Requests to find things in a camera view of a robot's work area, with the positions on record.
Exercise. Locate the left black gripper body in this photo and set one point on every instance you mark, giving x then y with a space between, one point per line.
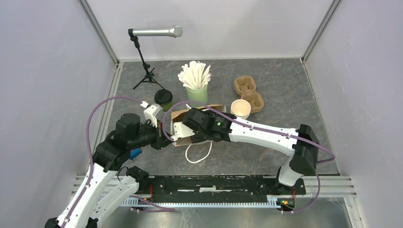
153 135

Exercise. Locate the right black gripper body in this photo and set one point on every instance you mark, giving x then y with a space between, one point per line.
198 136

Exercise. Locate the brown paper bag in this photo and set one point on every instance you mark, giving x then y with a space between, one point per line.
177 117

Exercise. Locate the green paper coffee cup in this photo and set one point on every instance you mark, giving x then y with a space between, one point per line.
167 106

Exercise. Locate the stack of white paper cups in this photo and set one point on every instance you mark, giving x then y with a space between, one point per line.
240 108

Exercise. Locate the black plastic cup lid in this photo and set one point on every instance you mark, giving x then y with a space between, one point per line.
163 97

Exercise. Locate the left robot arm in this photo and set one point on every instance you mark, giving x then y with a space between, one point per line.
88 209

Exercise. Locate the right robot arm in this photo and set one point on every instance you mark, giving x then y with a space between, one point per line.
300 145

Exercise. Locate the red and blue block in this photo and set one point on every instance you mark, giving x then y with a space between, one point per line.
134 153

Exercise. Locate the green straw holder cup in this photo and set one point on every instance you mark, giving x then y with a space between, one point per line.
198 95

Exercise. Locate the brown cardboard cup carrier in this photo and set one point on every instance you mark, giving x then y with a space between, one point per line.
245 87

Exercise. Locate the white paper straws bundle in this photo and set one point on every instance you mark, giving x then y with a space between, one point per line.
195 75

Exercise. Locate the black tripod mic stand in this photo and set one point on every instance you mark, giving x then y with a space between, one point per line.
149 74

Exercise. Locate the silver microphone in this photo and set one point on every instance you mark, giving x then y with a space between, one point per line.
174 32

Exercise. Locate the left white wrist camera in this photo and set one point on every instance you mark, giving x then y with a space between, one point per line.
150 112

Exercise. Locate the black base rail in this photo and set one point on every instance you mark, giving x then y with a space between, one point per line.
216 188

